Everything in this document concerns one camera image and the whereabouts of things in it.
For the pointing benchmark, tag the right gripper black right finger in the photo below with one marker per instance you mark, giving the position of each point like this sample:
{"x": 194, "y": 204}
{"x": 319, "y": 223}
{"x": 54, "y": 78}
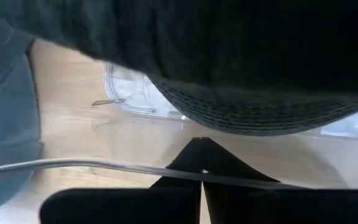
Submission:
{"x": 275, "y": 208}

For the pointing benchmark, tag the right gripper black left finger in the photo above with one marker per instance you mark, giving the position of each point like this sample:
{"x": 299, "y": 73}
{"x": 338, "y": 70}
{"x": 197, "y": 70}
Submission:
{"x": 135, "y": 208}

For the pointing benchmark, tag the grey baseball cap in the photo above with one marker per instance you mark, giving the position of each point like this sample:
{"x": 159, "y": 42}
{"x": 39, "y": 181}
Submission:
{"x": 5, "y": 124}

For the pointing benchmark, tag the black baseball cap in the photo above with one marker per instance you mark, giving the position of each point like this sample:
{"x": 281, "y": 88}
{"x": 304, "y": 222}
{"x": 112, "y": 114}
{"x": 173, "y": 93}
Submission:
{"x": 228, "y": 46}

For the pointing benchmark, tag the clear plastic bin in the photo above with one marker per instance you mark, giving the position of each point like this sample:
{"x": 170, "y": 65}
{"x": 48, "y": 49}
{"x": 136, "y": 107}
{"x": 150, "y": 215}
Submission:
{"x": 135, "y": 93}

